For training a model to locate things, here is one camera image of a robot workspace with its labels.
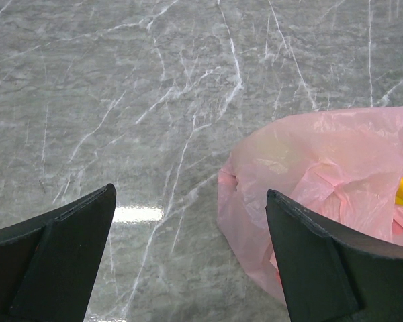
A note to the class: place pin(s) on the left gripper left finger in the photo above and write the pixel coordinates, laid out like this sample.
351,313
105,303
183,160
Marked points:
49,263

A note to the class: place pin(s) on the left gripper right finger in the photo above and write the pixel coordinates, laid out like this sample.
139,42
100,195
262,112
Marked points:
330,272

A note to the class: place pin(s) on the pink plastic bag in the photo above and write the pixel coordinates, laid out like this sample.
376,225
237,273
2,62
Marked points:
344,164

